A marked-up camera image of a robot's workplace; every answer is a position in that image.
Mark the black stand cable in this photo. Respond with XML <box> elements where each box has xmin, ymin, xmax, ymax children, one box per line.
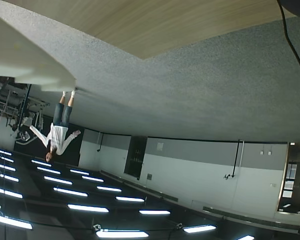
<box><xmin>276</xmin><ymin>0</ymin><xmax>300</xmax><ymax>97</ymax></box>

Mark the black round stand base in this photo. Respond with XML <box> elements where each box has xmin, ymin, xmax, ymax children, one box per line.
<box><xmin>277</xmin><ymin>0</ymin><xmax>300</xmax><ymax>19</ymax></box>

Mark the person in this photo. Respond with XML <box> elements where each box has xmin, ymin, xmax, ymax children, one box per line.
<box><xmin>29</xmin><ymin>90</ymin><xmax>82</xmax><ymax>164</ymax></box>

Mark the ceiling light panel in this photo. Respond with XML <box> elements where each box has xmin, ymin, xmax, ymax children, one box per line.
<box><xmin>96</xmin><ymin>185</ymin><xmax>123</xmax><ymax>193</ymax></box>
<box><xmin>81</xmin><ymin>175</ymin><xmax>105</xmax><ymax>183</ymax></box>
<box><xmin>43</xmin><ymin>175</ymin><xmax>74</xmax><ymax>186</ymax></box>
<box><xmin>36</xmin><ymin>165</ymin><xmax>62</xmax><ymax>176</ymax></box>
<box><xmin>69</xmin><ymin>168</ymin><xmax>91</xmax><ymax>176</ymax></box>
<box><xmin>0</xmin><ymin>212</ymin><xmax>34</xmax><ymax>231</ymax></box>
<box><xmin>138</xmin><ymin>209</ymin><xmax>172</xmax><ymax>216</ymax></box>
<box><xmin>115</xmin><ymin>195</ymin><xmax>146</xmax><ymax>203</ymax></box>
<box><xmin>95</xmin><ymin>229</ymin><xmax>150</xmax><ymax>239</ymax></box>
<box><xmin>0</xmin><ymin>184</ymin><xmax>24</xmax><ymax>200</ymax></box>
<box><xmin>30</xmin><ymin>159</ymin><xmax>53</xmax><ymax>167</ymax></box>
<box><xmin>67</xmin><ymin>203</ymin><xmax>110</xmax><ymax>214</ymax></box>
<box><xmin>53</xmin><ymin>186</ymin><xmax>89</xmax><ymax>198</ymax></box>
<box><xmin>182</xmin><ymin>224</ymin><xmax>217</xmax><ymax>234</ymax></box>

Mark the metal equipment rack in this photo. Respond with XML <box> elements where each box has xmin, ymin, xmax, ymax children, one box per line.
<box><xmin>0</xmin><ymin>75</ymin><xmax>51</xmax><ymax>144</ymax></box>

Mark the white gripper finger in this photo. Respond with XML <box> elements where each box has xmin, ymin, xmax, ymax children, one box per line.
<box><xmin>0</xmin><ymin>10</ymin><xmax>78</xmax><ymax>92</ymax></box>

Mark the black wall pipe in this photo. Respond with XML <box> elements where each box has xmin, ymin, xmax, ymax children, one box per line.
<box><xmin>224</xmin><ymin>139</ymin><xmax>245</xmax><ymax>179</ymax></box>
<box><xmin>96</xmin><ymin>131</ymin><xmax>105</xmax><ymax>153</ymax></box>

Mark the dark door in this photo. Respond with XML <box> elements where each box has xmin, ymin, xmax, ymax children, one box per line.
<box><xmin>123</xmin><ymin>135</ymin><xmax>149</xmax><ymax>181</ymax></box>

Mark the open doorway frame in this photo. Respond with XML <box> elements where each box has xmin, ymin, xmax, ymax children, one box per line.
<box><xmin>276</xmin><ymin>141</ymin><xmax>300</xmax><ymax>215</ymax></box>

